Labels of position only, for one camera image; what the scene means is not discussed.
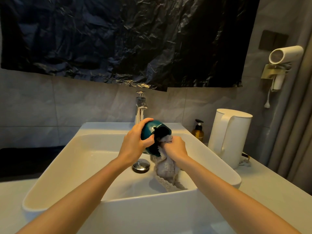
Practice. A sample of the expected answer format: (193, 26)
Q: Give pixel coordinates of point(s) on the person's right hand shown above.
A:
(177, 149)

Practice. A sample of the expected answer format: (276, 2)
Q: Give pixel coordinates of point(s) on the person's left hand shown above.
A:
(131, 146)

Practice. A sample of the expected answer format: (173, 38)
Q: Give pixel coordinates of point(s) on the person's left thumb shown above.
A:
(146, 143)

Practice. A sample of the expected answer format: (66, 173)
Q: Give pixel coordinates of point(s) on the person's right fingers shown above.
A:
(170, 144)

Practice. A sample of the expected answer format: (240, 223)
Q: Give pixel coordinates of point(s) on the teal bowl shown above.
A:
(151, 127)

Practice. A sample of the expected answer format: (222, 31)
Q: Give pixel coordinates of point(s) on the grey knitted cloth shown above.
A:
(165, 168)

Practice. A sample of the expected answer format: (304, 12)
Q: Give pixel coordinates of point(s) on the person's right forearm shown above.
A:
(231, 197)

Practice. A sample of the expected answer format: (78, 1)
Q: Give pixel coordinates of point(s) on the person's left forearm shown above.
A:
(80, 197)

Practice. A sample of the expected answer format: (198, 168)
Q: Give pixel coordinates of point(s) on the chrome drain stopper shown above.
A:
(141, 165)

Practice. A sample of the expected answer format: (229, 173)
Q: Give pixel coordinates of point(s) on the amber pump soap bottle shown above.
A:
(198, 134)

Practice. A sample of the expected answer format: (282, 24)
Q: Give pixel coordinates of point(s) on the chrome faucet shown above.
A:
(140, 112)

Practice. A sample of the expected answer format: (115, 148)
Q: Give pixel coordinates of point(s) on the white ceramic sink basin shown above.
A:
(85, 146)

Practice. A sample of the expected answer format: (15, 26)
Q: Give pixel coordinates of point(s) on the white electric kettle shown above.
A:
(234, 134)

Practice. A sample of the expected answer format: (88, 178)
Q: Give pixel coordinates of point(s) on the black plastic sheet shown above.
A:
(126, 38)

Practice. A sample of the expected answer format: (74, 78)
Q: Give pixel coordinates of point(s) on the gold hair dryer holder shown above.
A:
(269, 70)

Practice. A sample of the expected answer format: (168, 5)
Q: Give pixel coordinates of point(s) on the white hair dryer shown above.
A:
(286, 54)

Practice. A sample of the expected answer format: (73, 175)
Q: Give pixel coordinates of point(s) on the dark wall switch panel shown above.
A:
(273, 40)

